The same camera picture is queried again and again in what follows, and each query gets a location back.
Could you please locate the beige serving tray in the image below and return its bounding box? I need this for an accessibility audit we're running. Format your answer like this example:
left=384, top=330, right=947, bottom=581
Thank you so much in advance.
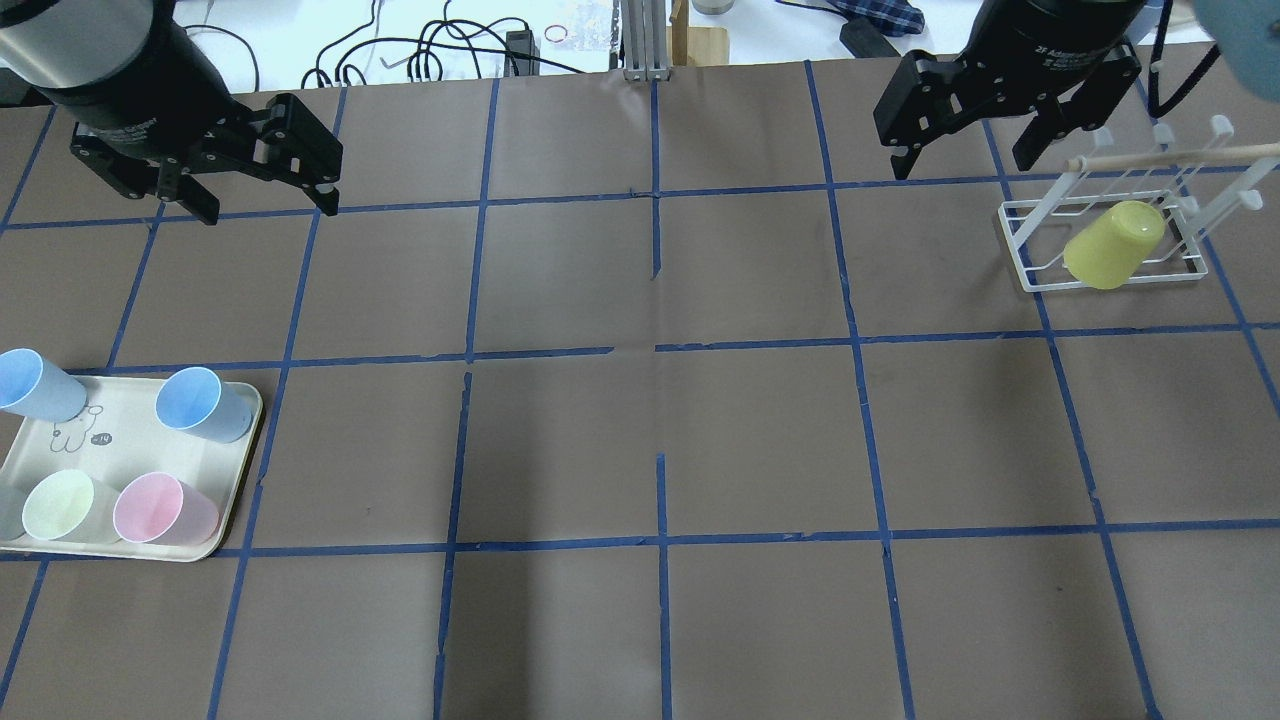
left=1, top=375, right=264, bottom=562

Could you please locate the folded blue plaid umbrella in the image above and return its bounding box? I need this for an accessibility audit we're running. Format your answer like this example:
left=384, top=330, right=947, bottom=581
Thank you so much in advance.
left=828, top=0, right=925, bottom=37

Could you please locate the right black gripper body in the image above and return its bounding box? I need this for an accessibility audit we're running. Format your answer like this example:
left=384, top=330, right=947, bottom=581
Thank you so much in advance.
left=955, top=41, right=1140, bottom=126

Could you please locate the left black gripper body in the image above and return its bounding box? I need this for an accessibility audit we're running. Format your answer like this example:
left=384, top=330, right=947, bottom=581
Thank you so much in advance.
left=68, top=92, right=296, bottom=200

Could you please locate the aluminium frame post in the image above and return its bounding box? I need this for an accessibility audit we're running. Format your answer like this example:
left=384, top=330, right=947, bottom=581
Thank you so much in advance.
left=616, top=0, right=671, bottom=82

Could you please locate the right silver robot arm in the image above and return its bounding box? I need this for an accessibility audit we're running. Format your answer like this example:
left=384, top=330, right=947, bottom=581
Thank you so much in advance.
left=873, top=1, right=1143, bottom=181

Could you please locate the pink cup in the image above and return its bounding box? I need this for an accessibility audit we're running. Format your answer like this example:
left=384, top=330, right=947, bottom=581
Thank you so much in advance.
left=111, top=471, right=220, bottom=547

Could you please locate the blue cup on tray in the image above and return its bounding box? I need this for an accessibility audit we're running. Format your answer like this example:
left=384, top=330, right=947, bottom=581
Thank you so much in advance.
left=154, top=366, right=253, bottom=445

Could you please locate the wooden mug tree stand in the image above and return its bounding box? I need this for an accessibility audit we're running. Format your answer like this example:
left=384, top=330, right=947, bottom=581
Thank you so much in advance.
left=666, top=1, right=730, bottom=67

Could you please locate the white wire cup rack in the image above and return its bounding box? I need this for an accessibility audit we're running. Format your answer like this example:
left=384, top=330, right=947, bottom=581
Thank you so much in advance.
left=997, top=115, right=1277, bottom=293

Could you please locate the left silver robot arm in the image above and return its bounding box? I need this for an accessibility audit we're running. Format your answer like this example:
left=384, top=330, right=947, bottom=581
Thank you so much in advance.
left=1, top=1, right=344, bottom=225

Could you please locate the blue cup near tray edge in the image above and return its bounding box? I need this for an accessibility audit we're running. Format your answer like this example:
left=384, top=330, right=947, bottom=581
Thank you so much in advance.
left=1, top=348, right=88, bottom=423

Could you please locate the pale green cup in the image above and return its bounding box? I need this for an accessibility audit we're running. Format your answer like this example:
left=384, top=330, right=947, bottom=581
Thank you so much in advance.
left=20, top=469, right=122, bottom=543

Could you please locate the yellow plastic cup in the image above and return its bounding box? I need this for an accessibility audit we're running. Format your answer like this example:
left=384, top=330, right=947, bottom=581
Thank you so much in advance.
left=1062, top=200, right=1166, bottom=290

